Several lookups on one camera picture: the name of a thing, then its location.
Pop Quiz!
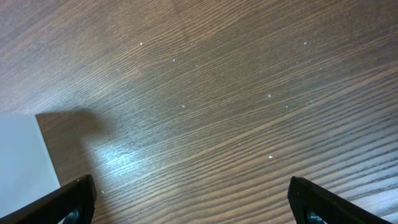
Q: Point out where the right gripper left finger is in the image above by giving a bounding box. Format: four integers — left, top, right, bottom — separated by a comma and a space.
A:
1, 174, 97, 224

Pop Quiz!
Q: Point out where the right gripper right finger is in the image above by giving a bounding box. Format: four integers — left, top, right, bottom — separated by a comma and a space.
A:
287, 176, 391, 224

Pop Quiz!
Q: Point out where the white cardboard box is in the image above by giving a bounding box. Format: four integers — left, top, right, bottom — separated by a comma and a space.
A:
0, 115, 60, 217

